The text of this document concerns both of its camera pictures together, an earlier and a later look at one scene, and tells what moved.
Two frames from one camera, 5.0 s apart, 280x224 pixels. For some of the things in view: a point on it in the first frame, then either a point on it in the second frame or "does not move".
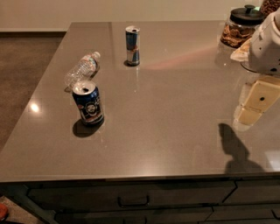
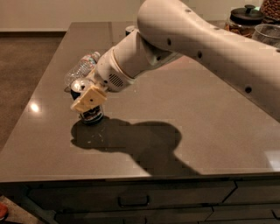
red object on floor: (3, 212) does not move
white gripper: (266, 49) → (109, 73)
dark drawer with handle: (66, 195) does not move
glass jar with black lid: (241, 26) does not move
